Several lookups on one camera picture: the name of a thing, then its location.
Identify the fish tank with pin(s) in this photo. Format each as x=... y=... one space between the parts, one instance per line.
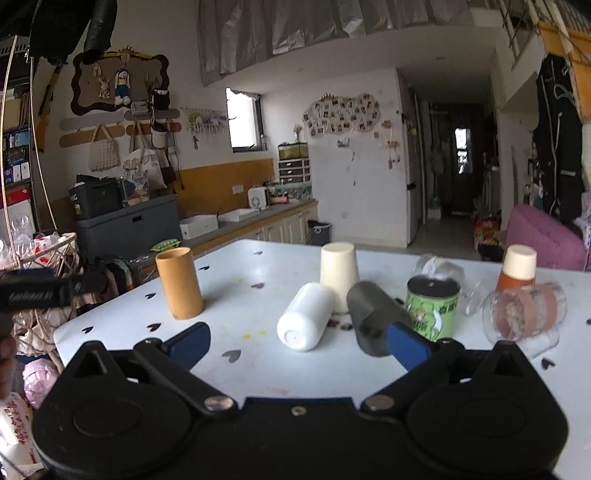
x=293 y=150

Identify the black jacket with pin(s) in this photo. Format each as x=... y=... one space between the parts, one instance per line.
x=60 y=23

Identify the grey storage box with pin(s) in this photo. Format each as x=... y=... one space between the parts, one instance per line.
x=129 y=226

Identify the green plate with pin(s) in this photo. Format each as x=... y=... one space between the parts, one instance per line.
x=165 y=244

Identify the white cardboard box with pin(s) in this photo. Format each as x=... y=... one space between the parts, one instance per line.
x=198 y=227

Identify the low counter cabinet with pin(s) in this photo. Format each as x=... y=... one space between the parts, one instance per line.
x=277 y=226

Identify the white plastic cup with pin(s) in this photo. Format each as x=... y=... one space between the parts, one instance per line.
x=304 y=318

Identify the person's left hand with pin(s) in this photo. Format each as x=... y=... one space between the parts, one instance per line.
x=4 y=353

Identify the brown wall board with dolls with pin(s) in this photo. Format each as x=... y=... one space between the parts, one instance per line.
x=117 y=83

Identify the grey curtain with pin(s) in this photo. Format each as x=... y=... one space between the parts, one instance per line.
x=314 y=32

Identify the white small appliance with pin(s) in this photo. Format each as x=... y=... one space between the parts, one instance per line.
x=257 y=197

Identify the black waste bin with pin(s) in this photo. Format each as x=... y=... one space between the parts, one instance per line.
x=318 y=233

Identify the black case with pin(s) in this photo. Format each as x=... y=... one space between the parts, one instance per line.
x=94 y=198

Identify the cloud-shaped photo collage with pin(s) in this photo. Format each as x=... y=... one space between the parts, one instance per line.
x=341 y=115

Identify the clear glass cup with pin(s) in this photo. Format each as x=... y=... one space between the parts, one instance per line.
x=443 y=267

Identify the brown bamboo cup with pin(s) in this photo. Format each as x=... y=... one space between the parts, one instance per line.
x=179 y=284

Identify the green printed cup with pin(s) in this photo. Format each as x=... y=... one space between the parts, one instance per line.
x=436 y=309

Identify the clear cup with pink band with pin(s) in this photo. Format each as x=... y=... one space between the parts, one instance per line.
x=521 y=314

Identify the wicker basket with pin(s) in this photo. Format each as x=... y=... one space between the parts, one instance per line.
x=46 y=251

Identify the orange cup with white base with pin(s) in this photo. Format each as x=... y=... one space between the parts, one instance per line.
x=518 y=270

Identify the cream cup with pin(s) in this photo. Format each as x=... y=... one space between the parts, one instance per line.
x=339 y=272

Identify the window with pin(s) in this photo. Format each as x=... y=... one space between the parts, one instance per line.
x=242 y=122

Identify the metal storage shelf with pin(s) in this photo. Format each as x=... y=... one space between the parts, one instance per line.
x=16 y=152

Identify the white knitted bag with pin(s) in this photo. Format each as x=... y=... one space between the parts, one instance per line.
x=104 y=154

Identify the dark grey cup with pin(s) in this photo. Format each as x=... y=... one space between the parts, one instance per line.
x=369 y=314

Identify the printed tote bag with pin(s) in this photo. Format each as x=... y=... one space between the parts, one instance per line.
x=144 y=168

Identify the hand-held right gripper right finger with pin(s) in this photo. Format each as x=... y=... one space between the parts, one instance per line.
x=406 y=345

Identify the small drawer cabinet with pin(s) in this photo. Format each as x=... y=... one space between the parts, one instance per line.
x=294 y=170

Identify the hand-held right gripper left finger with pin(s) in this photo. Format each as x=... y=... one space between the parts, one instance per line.
x=190 y=345

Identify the black hanging garment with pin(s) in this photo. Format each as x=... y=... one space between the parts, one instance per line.
x=554 y=138

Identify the pink sofa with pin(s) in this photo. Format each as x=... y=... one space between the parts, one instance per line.
x=542 y=240

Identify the white flat tray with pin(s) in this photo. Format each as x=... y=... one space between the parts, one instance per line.
x=239 y=215

